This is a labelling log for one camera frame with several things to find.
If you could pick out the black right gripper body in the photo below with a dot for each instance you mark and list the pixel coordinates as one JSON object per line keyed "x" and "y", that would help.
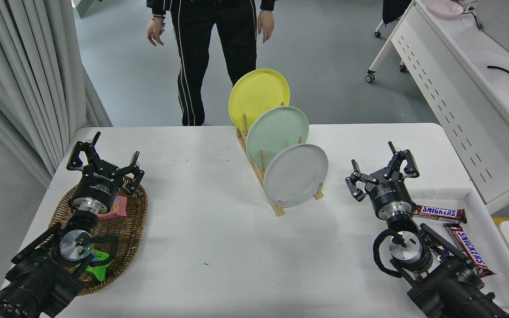
{"x": 389, "y": 191}

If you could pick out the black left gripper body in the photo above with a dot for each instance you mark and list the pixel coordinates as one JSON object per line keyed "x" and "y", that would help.
{"x": 97, "y": 183}

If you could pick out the grey plate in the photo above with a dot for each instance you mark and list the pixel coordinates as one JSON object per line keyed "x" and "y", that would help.
{"x": 296, "y": 176}

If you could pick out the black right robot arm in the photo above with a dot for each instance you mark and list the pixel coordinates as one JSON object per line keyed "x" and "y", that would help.
{"x": 449, "y": 282}

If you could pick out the person's left forearm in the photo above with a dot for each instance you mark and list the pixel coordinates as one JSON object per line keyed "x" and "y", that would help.
{"x": 267, "y": 4}

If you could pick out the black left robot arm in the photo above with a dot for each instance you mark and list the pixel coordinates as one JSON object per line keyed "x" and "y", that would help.
{"x": 38, "y": 274}

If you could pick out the person's right forearm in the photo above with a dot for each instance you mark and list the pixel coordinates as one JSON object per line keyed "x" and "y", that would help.
{"x": 159, "y": 6}

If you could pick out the wooden plate rack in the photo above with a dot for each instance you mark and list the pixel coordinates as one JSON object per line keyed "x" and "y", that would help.
{"x": 276, "y": 210}

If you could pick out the pale green plate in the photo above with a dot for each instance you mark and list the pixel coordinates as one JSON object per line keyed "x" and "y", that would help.
{"x": 276, "y": 130}

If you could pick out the yellow plate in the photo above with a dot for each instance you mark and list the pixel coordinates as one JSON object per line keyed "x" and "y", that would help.
{"x": 256, "y": 95}

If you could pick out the pink plate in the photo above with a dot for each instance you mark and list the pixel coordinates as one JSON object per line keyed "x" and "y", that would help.
{"x": 444, "y": 8}

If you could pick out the person's right hand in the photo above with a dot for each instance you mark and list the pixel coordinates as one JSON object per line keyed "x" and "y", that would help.
{"x": 155, "y": 31}

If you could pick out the person's left hand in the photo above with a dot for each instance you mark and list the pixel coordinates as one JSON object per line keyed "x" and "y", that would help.
{"x": 266, "y": 24}

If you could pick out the pink snack packet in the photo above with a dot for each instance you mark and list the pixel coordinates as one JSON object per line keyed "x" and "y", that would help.
{"x": 117, "y": 210}

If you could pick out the brown Snickers bar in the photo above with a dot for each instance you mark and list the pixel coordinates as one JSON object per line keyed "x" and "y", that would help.
{"x": 469, "y": 249}
{"x": 440, "y": 213}

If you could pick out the brown wicker basket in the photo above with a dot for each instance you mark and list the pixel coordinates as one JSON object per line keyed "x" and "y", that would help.
{"x": 128, "y": 234}

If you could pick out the green snack packet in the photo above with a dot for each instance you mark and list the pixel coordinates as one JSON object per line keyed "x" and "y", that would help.
{"x": 100, "y": 267}

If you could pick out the white curtain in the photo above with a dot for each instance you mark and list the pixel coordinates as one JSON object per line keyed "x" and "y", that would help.
{"x": 20, "y": 79}

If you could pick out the white tray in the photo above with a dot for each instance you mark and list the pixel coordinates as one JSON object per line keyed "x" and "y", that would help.
{"x": 491, "y": 229}

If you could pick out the white perforated desk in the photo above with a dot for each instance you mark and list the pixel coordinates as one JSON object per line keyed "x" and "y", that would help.
{"x": 471, "y": 66}

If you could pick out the person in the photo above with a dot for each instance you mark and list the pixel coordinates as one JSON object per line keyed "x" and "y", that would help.
{"x": 192, "y": 66}

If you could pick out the white panel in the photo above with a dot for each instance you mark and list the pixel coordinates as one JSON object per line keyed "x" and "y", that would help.
{"x": 84, "y": 6}

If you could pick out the grey laptop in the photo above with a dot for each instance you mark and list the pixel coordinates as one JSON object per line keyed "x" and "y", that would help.
{"x": 504, "y": 24}

